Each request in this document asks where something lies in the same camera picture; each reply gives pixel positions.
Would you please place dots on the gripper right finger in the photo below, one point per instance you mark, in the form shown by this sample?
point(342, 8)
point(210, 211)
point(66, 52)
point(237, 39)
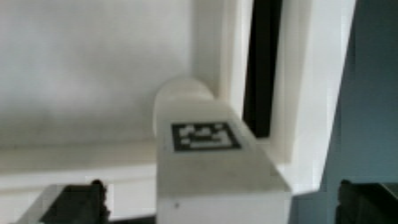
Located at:
point(366, 203)

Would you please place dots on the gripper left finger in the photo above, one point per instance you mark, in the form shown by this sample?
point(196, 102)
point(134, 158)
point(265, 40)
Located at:
point(70, 204)

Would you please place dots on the white square tabletop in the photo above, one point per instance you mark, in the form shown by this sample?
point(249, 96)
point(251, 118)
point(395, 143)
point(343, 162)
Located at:
point(91, 51)

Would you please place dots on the white U-shaped obstacle fence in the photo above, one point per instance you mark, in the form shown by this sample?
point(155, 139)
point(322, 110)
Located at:
point(311, 53)

